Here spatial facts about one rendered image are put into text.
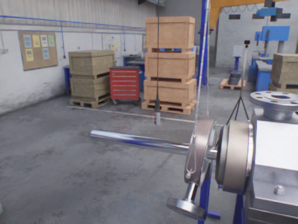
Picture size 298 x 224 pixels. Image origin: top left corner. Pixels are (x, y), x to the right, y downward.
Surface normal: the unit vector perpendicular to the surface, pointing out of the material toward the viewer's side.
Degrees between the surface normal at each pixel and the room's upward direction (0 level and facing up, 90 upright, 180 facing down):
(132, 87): 90
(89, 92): 90
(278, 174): 90
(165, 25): 90
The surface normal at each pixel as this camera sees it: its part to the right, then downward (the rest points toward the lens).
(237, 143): -0.24, -0.46
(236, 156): -0.29, -0.18
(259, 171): -0.33, 0.29
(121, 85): -0.02, 0.30
